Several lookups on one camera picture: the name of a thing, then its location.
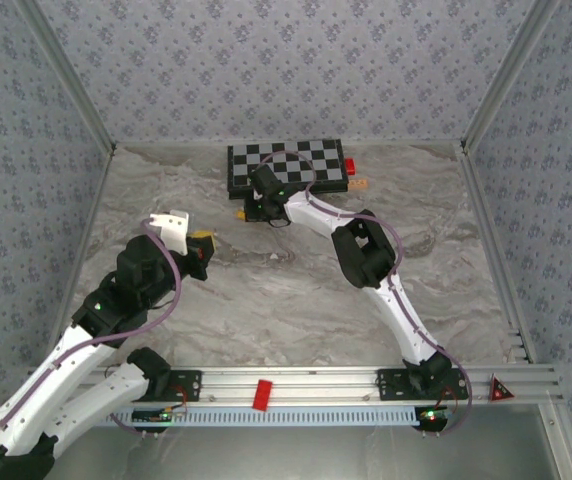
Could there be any black grey checkerboard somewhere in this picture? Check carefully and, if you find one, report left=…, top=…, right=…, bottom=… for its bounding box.
left=226, top=138, right=350, bottom=201

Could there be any left circuit board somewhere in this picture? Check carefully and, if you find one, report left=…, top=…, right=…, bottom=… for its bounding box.
left=132, top=407, right=188, bottom=426

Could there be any circuit board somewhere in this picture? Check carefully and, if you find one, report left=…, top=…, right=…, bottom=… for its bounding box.
left=132, top=407, right=188, bottom=426
left=415, top=405, right=455, bottom=424

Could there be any red rectangular brick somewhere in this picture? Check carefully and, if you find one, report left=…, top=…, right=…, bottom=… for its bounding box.
left=251, top=378, right=275, bottom=412

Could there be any grey metal panel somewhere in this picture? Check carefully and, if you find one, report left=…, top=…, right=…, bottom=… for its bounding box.
left=60, top=424, right=562, bottom=480

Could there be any right circuit board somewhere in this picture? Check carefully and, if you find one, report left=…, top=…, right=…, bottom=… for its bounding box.
left=415, top=405, right=455, bottom=424

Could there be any red triangle warning sticker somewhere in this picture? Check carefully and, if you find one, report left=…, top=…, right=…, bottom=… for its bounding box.
left=489, top=374, right=515, bottom=403

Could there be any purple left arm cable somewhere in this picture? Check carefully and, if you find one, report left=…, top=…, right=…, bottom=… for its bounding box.
left=0, top=217, right=183, bottom=461

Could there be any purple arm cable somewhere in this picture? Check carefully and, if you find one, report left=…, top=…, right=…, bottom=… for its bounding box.
left=0, top=217, right=183, bottom=461
left=258, top=151, right=474, bottom=401

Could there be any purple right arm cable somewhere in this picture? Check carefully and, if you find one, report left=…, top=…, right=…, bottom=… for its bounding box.
left=258, top=151, right=474, bottom=401

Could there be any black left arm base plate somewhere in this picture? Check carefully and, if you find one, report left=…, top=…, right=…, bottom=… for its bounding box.
left=130, top=368, right=203, bottom=403

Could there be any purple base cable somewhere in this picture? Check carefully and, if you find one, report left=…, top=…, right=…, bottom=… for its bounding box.
left=110, top=412, right=163, bottom=441
left=418, top=399, right=473, bottom=441

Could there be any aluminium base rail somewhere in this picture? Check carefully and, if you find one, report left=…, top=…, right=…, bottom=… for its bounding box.
left=85, top=366, right=565, bottom=405

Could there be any light blue slotted cable duct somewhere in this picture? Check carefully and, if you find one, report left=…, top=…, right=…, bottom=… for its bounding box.
left=110, top=405, right=425, bottom=427

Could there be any aluminium frame post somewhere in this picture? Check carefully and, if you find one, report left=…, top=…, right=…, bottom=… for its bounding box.
left=15, top=0, right=117, bottom=154
left=538, top=403, right=572, bottom=480
left=459, top=0, right=565, bottom=154

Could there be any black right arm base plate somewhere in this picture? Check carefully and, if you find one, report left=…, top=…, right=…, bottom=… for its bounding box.
left=375, top=368, right=435, bottom=403

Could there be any aluminium side rail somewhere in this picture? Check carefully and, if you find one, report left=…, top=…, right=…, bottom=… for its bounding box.
left=455, top=144, right=537, bottom=364

